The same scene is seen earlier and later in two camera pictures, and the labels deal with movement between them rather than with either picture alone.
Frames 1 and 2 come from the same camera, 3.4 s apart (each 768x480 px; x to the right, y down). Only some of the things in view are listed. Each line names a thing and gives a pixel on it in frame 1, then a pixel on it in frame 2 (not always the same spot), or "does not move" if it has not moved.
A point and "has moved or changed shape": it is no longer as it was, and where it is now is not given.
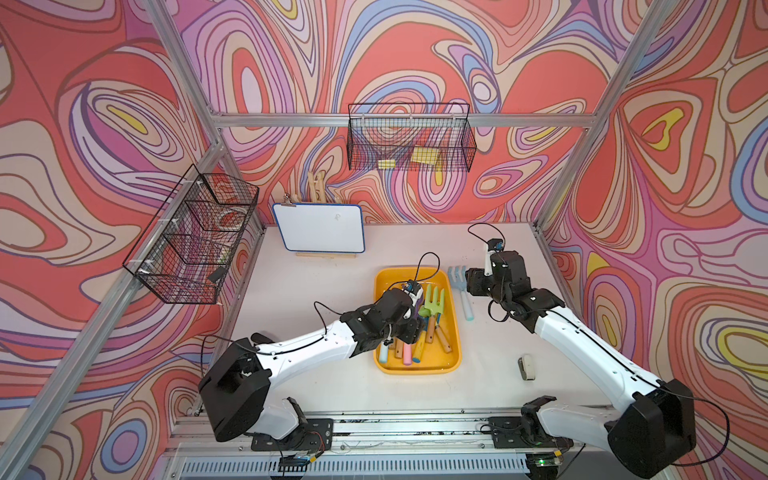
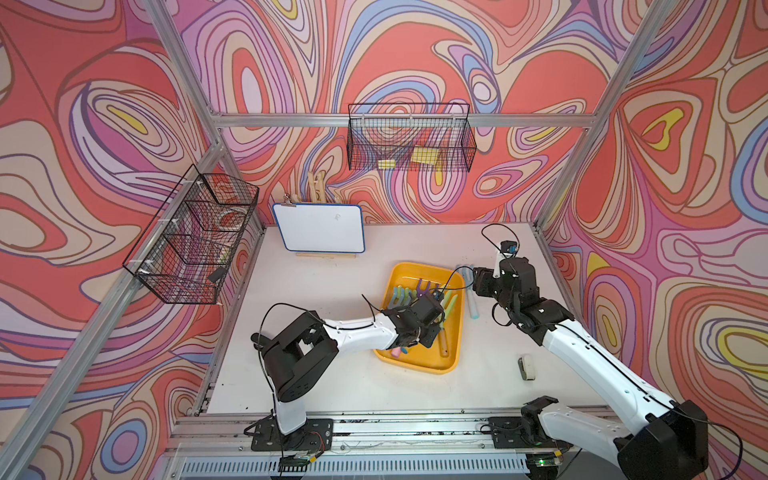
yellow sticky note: [427, 155] does not move
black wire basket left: [183, 252] does not move
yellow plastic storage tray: [433, 359] has moved or changed shape
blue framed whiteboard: [320, 227] does not move
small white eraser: [527, 367] does not move
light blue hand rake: [458, 280] has moved or changed shape
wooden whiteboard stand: [306, 255] does not move
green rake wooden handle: [433, 308] has moved or changed shape
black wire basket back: [410, 137] does not move
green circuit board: [293, 463] does not move
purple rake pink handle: [407, 353] → [421, 293]
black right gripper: [474, 280] does not move
